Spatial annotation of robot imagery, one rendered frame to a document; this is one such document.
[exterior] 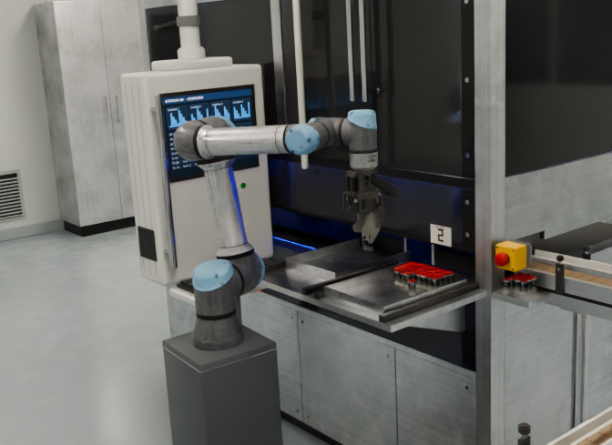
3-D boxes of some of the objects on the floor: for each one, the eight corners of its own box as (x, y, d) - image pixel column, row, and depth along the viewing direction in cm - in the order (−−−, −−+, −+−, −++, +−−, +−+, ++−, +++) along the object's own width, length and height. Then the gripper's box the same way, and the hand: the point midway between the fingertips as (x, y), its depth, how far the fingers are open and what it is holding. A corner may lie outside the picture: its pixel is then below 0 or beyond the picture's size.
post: (489, 534, 265) (488, -145, 218) (504, 542, 261) (506, -149, 213) (476, 542, 261) (473, -147, 214) (491, 551, 257) (490, -151, 209)
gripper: (339, 168, 215) (341, 245, 220) (362, 172, 208) (364, 250, 213) (362, 164, 220) (365, 238, 225) (385, 167, 213) (387, 244, 218)
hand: (372, 237), depth 220 cm, fingers closed
